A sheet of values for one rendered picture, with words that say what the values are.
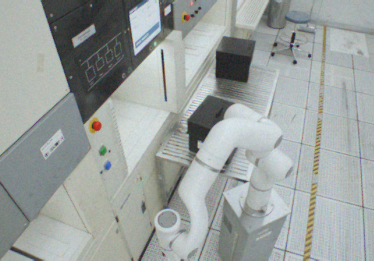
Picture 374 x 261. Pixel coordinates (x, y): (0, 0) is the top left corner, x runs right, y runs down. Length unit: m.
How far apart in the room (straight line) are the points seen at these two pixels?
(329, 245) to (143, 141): 1.63
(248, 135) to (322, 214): 1.86
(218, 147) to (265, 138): 0.17
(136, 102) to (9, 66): 1.31
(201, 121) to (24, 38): 1.08
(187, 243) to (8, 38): 0.75
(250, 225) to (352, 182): 1.62
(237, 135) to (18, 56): 0.65
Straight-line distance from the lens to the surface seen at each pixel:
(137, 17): 1.42
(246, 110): 1.04
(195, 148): 1.87
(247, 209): 1.66
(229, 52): 2.41
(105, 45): 1.23
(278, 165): 1.35
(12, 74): 0.93
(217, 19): 3.21
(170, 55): 1.77
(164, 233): 0.97
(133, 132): 1.91
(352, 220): 2.80
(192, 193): 0.93
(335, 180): 2.99
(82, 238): 1.56
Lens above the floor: 2.17
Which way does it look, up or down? 43 degrees down
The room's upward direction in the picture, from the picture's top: 2 degrees clockwise
